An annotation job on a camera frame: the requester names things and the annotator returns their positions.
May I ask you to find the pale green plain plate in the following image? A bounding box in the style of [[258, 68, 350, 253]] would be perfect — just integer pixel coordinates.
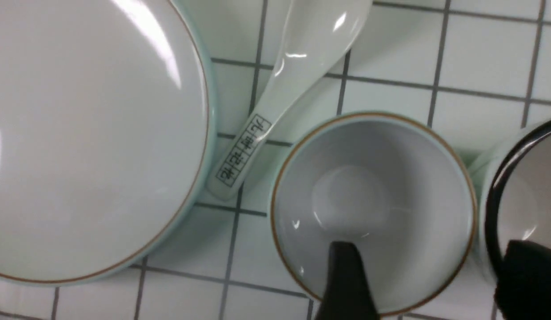
[[0, 0, 217, 286]]

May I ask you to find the black-rimmed bicycle cup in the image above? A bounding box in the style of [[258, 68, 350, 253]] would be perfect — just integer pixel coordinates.
[[468, 118, 551, 286]]

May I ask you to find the white spoon with characters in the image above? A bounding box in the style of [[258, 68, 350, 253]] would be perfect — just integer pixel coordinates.
[[206, 0, 373, 200]]

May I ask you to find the pale green plain cup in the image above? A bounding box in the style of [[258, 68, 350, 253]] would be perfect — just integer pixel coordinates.
[[268, 112, 479, 317]]

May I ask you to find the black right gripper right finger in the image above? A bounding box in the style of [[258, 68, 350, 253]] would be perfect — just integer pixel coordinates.
[[494, 240, 551, 320]]

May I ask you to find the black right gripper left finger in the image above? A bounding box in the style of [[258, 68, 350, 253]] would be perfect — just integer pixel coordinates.
[[315, 241, 380, 320]]

